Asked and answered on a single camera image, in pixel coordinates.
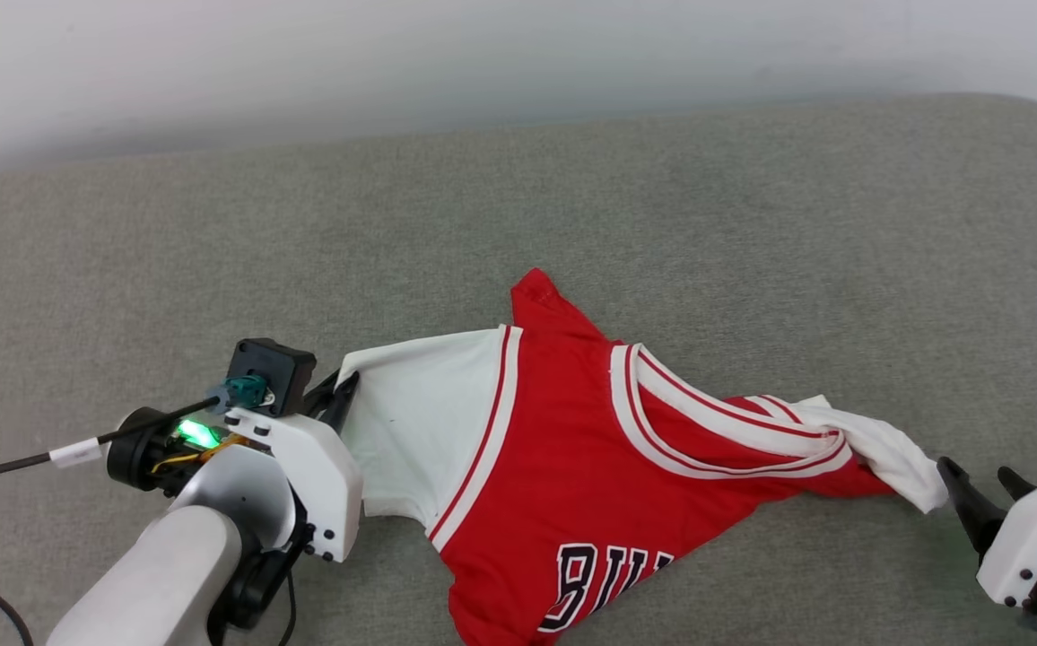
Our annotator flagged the black cable with teal plug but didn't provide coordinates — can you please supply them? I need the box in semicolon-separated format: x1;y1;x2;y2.
0;375;268;490

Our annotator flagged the red white basketball jersey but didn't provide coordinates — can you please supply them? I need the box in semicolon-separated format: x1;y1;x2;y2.
336;267;948;646

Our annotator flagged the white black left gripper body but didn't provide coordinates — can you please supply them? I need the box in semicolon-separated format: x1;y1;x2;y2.
108;408;364;562

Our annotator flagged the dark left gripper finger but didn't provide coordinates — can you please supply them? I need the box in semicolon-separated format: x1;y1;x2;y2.
303;375;344;423
330;371;360;432

